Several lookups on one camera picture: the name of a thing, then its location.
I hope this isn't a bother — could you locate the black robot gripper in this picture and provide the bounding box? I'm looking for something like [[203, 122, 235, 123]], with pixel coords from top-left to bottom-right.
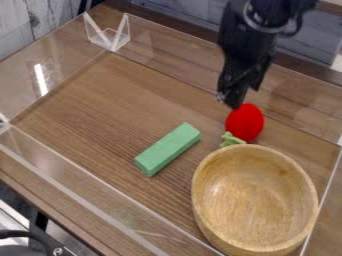
[[216, 0, 275, 109]]

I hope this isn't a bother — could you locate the red plush strawberry toy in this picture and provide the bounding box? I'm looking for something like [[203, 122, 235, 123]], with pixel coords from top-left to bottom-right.
[[220, 103, 265, 147]]

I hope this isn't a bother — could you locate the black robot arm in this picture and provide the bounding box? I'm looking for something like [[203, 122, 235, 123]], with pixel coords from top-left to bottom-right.
[[216, 0, 319, 109]]

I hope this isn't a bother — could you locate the green rectangular block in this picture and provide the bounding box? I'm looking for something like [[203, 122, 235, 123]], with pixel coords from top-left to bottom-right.
[[134, 122, 202, 177]]

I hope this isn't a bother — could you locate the grey sofa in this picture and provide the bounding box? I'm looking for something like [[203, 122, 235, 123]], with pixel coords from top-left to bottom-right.
[[131, 0, 342, 66]]

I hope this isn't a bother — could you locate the wooden bowl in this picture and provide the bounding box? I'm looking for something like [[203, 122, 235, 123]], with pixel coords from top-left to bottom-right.
[[191, 144, 318, 256]]

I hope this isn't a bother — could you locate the clear acrylic corner bracket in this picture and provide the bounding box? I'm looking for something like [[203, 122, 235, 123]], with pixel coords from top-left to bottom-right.
[[83, 13, 131, 52]]

